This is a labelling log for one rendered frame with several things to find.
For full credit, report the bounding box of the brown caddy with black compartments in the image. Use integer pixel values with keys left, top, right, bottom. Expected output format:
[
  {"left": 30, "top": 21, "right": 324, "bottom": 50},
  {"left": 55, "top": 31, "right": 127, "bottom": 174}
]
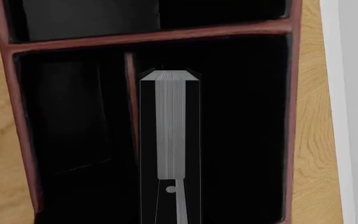
[{"left": 0, "top": 0, "right": 305, "bottom": 224}]

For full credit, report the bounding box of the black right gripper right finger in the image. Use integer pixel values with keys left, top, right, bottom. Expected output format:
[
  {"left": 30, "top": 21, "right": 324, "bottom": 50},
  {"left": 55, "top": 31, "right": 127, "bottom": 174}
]
[{"left": 183, "top": 178, "right": 202, "bottom": 224}]

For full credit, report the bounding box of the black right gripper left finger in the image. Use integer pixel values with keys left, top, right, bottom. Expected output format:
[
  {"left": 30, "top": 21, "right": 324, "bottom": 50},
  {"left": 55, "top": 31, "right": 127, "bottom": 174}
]
[{"left": 154, "top": 178, "right": 180, "bottom": 224}]

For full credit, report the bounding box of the black book with grey pages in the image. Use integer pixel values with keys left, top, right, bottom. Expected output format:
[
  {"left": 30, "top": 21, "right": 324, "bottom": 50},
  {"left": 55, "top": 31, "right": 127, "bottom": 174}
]
[{"left": 139, "top": 69, "right": 203, "bottom": 224}]

